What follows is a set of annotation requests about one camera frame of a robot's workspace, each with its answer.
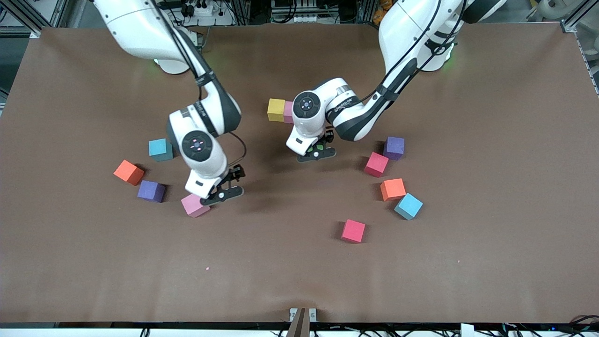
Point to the orange foam cube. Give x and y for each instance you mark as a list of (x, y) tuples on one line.
[(392, 189), (127, 172)]

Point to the brown table mat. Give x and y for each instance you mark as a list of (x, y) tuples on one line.
[(299, 271)]

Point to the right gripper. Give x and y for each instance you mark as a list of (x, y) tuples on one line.
[(237, 172)]

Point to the cyan foam cube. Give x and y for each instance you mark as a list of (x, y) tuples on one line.
[(408, 206), (159, 149)]

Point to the small white box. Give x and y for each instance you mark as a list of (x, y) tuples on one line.
[(467, 330)]

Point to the brown upright post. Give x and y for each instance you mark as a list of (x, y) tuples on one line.
[(299, 327)]

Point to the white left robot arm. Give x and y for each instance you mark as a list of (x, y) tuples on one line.
[(402, 28)]

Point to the green foam cube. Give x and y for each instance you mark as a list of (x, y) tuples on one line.
[(319, 148)]

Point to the bag of orange items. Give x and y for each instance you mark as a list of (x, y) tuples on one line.
[(377, 16)]

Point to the light pink foam cube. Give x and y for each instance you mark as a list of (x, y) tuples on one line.
[(288, 113), (192, 208)]

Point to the small metal bracket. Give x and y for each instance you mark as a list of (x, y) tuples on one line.
[(293, 312)]

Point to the red-pink foam cube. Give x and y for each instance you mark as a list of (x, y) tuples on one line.
[(376, 164), (353, 231)]

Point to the purple foam cube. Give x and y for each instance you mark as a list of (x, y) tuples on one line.
[(150, 191), (394, 147)]

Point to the yellow foam cube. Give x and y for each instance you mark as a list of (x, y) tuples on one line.
[(276, 110)]

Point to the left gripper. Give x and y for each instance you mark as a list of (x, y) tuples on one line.
[(329, 136)]

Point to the aluminium frame profile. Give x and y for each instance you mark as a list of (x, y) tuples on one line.
[(23, 16), (578, 16)]

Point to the white power strip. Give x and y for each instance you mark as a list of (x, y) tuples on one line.
[(202, 9)]

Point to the metal equipment rack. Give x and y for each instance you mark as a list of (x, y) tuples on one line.
[(299, 18)]

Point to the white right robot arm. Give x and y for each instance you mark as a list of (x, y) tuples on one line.
[(140, 28)]

